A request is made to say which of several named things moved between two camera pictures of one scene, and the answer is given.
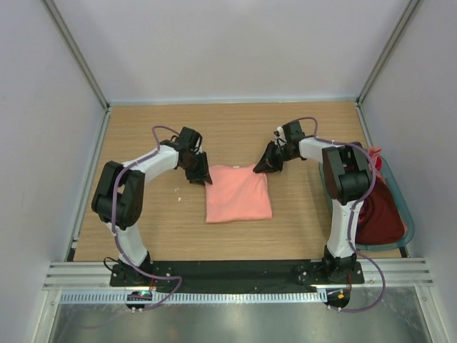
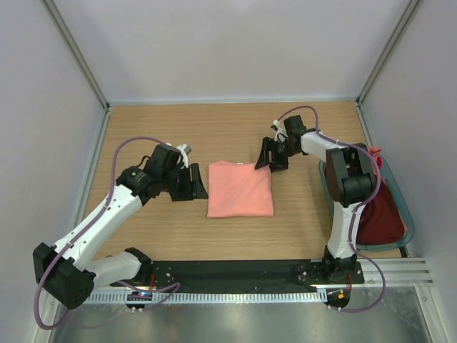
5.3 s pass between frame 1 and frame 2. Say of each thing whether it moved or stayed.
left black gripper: moved
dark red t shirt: stayed
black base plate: stayed
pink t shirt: stayed
